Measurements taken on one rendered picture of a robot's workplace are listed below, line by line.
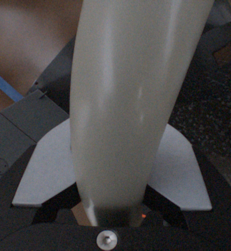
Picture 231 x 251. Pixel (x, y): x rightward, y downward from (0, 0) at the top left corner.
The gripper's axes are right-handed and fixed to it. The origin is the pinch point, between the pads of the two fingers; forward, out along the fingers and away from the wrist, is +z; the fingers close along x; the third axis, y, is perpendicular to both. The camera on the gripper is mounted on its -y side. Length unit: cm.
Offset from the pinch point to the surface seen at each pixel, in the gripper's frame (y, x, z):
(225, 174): 20.6, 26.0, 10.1
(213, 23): -21, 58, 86
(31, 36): -13, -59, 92
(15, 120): 29, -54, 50
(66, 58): 4, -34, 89
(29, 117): 32, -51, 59
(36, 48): -5, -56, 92
